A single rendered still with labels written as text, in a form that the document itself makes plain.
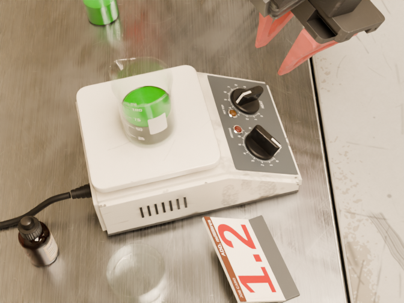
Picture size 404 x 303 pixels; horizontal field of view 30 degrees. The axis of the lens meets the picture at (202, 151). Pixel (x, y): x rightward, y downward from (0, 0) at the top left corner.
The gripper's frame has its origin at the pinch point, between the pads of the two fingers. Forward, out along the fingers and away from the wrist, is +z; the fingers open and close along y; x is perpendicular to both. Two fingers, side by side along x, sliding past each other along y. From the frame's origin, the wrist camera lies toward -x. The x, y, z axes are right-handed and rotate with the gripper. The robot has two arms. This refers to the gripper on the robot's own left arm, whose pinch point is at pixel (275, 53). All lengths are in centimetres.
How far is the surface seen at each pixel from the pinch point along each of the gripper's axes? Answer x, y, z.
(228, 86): 0.1, -1.9, 7.2
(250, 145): -3.4, 5.0, 6.7
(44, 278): -20.6, 3.3, 22.5
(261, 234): -4.5, 12.0, 11.7
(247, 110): -0.5, 1.5, 6.8
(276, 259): -5.3, 14.9, 11.3
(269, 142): -2.3, 5.9, 5.5
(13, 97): -11.3, -17.3, 23.2
